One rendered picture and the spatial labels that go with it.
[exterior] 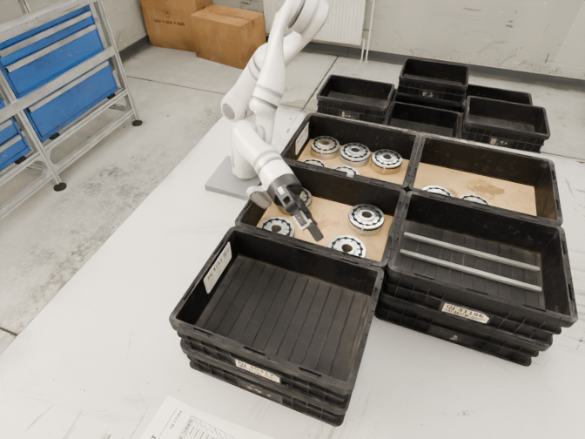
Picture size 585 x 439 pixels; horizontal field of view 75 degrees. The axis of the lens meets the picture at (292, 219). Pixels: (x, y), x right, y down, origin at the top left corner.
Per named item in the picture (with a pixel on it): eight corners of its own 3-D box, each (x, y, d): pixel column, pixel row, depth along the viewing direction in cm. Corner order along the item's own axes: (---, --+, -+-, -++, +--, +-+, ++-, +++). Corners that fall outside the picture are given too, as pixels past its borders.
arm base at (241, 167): (231, 177, 144) (225, 138, 132) (238, 161, 150) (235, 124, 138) (254, 180, 143) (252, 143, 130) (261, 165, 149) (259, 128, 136)
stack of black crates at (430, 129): (374, 173, 238) (383, 125, 214) (383, 147, 258) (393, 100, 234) (440, 188, 229) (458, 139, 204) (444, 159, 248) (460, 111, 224)
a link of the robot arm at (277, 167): (265, 211, 93) (254, 192, 96) (302, 183, 92) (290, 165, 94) (246, 197, 85) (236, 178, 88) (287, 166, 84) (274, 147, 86)
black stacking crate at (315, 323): (178, 347, 88) (166, 322, 80) (237, 254, 107) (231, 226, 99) (346, 414, 78) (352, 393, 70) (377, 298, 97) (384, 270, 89)
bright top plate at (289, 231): (252, 239, 105) (252, 239, 104) (265, 215, 112) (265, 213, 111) (288, 247, 103) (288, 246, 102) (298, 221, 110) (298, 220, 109)
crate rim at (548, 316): (384, 274, 91) (386, 268, 89) (405, 195, 110) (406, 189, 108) (573, 330, 81) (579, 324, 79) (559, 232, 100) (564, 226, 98)
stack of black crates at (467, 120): (440, 188, 228) (465, 121, 196) (445, 159, 248) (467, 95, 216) (513, 204, 219) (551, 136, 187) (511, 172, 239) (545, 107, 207)
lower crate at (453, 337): (371, 320, 105) (378, 295, 97) (392, 242, 125) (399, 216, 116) (530, 371, 95) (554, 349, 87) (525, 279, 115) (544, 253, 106)
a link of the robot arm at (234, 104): (245, 56, 103) (268, 44, 108) (213, 107, 126) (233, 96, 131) (267, 84, 104) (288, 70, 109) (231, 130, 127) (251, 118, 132)
